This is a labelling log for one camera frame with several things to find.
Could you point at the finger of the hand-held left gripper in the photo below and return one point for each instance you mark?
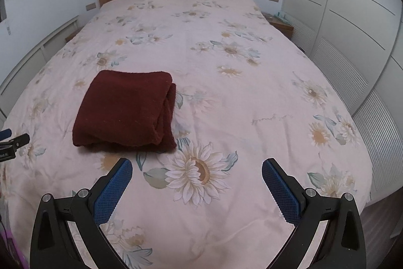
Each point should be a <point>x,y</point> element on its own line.
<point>19,140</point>
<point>4,133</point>

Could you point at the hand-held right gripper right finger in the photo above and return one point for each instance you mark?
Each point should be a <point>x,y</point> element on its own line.
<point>281,190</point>

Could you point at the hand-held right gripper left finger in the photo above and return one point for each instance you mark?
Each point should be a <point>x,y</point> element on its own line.
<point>111,190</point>

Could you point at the dark red knit sweater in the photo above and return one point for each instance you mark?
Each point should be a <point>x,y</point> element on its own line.
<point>122,108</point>

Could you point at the floral bed sheet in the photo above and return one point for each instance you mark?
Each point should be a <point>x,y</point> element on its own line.
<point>239,105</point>

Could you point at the purple cloth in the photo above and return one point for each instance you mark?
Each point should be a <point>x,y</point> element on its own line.
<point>9,250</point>

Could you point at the wooden nightstand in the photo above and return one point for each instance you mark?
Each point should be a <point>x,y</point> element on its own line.
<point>281,25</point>

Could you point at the white wardrobe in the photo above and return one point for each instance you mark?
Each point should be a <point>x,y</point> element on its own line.
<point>346,20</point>

